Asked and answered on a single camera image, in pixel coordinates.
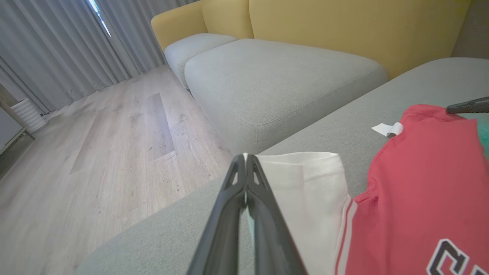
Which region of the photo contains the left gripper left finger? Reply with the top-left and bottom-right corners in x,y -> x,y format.
186,154 -> 247,275

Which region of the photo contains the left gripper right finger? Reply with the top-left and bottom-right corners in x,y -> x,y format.
246,154 -> 308,275

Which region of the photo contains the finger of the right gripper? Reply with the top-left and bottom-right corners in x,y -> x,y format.
446,96 -> 489,114

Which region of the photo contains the red jersey with white sleeves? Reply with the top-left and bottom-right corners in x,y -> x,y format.
250,104 -> 489,275

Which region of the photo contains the large grey sofa seat cushion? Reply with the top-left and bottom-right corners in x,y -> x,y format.
74,57 -> 489,275

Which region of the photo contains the wide yellow sofa backrest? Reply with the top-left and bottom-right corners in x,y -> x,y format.
248,0 -> 471,79

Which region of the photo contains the medium grey sofa seat cushion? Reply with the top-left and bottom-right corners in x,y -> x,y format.
185,38 -> 389,155

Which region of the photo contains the small grey sofa seat cushion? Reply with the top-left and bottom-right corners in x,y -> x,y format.
165,33 -> 238,89

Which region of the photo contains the yellow sofa armrest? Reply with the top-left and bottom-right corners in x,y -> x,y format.
151,2 -> 209,52

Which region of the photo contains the grey curtain panel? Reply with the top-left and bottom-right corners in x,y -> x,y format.
0,0 -> 132,114
94,0 -> 201,77

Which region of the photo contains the narrow yellow sofa backrest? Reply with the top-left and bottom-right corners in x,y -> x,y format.
202,0 -> 254,39

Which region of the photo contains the white ribbed cylinder appliance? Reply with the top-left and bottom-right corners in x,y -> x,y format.
11,99 -> 49,133

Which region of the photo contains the white side table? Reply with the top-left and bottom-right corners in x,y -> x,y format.
0,97 -> 36,155

